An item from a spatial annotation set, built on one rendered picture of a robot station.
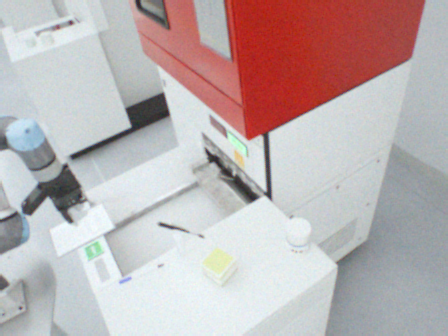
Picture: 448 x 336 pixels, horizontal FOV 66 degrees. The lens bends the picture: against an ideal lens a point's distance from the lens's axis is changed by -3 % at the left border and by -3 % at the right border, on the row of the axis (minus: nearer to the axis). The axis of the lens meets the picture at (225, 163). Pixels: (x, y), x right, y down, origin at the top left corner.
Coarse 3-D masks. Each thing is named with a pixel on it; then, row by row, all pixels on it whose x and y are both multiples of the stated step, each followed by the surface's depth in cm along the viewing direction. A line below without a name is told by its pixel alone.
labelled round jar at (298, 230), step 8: (288, 224) 99; (296, 224) 99; (304, 224) 99; (288, 232) 98; (296, 232) 97; (304, 232) 97; (288, 240) 100; (296, 240) 97; (304, 240) 97; (288, 248) 102; (296, 248) 99; (304, 248) 100
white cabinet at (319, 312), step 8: (328, 296) 109; (320, 304) 109; (328, 304) 113; (304, 312) 105; (312, 312) 109; (320, 312) 113; (328, 312) 118; (296, 320) 104; (304, 320) 109; (312, 320) 113; (320, 320) 118; (288, 328) 104; (296, 328) 109; (304, 328) 113; (312, 328) 118; (320, 328) 124
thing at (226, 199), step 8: (208, 168) 147; (192, 176) 148; (200, 184) 143; (208, 184) 140; (216, 184) 140; (224, 184) 139; (208, 192) 138; (216, 192) 137; (224, 192) 136; (232, 192) 136; (216, 200) 134; (224, 200) 133; (232, 200) 133; (240, 200) 132; (224, 208) 130; (232, 208) 130
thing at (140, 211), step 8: (184, 184) 146; (192, 184) 146; (168, 192) 144; (176, 192) 144; (184, 192) 146; (152, 200) 142; (160, 200) 141; (168, 200) 144; (144, 208) 139; (152, 208) 141; (128, 216) 137; (136, 216) 139; (120, 224) 137
